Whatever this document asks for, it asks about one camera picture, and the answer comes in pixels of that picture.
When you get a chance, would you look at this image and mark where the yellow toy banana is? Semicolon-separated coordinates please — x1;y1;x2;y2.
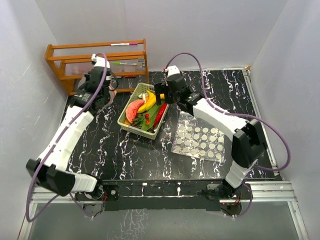
147;90;165;100
137;96;156;114

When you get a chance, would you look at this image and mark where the cherry tomato sprig toy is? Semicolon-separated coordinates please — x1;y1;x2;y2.
132;113;150;127

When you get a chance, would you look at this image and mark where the red watermelon slice toy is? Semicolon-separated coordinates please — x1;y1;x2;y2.
125;99;145;124

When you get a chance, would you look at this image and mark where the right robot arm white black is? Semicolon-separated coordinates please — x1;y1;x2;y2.
154;73;268;199

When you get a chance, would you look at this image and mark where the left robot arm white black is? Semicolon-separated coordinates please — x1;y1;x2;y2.
26;66;115;200

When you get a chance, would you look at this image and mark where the clear bag of white discs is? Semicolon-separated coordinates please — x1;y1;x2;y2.
171;111;225;162

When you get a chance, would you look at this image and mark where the red toy chili pepper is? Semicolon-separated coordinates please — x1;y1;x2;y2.
152;103;168;129

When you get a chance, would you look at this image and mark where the green toy leaf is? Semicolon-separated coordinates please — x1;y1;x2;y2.
136;100;165;132

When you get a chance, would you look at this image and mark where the green marker pen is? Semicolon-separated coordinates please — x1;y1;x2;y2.
113;61;138;66

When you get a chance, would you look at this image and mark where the wooden shelf rack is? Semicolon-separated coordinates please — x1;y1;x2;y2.
44;39;150;96

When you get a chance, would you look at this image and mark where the pink white marker pen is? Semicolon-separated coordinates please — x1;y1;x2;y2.
110;42;138;47

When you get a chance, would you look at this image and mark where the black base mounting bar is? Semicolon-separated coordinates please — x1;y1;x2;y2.
74;178;253;213

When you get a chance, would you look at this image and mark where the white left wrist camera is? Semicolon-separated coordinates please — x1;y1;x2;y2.
91;54;110;69

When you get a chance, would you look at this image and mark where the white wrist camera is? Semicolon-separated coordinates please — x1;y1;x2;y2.
164;65;180;77
91;54;110;69

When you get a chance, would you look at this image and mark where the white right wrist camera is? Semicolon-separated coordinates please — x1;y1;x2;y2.
164;65;180;77

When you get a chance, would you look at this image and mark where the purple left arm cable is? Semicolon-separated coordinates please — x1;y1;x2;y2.
24;52;111;223

